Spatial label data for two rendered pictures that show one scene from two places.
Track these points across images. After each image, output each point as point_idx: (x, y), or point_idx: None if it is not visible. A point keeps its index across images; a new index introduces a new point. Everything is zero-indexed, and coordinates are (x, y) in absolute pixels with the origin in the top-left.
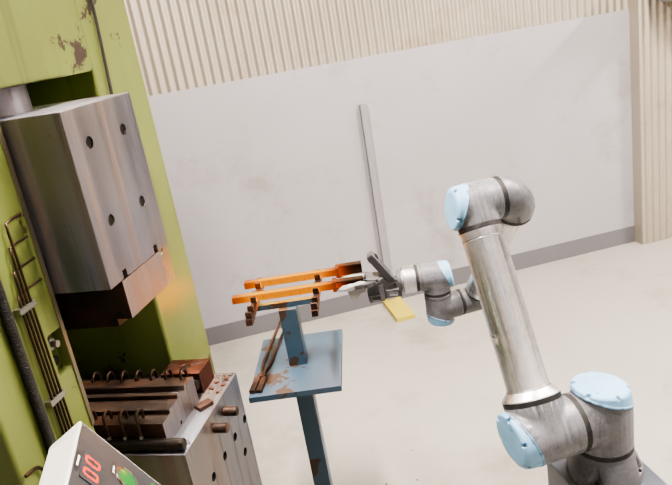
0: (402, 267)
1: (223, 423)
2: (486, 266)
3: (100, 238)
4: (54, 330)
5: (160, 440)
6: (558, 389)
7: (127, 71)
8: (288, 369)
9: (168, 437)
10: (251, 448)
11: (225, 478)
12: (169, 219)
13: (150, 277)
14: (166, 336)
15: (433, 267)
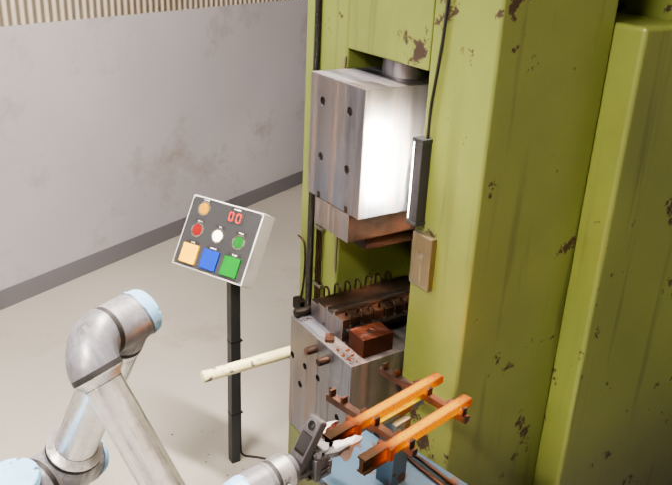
0: (283, 455)
1: (308, 347)
2: None
3: (310, 158)
4: None
5: (309, 305)
6: (46, 445)
7: (468, 91)
8: None
9: (312, 312)
10: None
11: (312, 387)
12: (457, 253)
13: (334, 219)
14: (407, 319)
15: (244, 472)
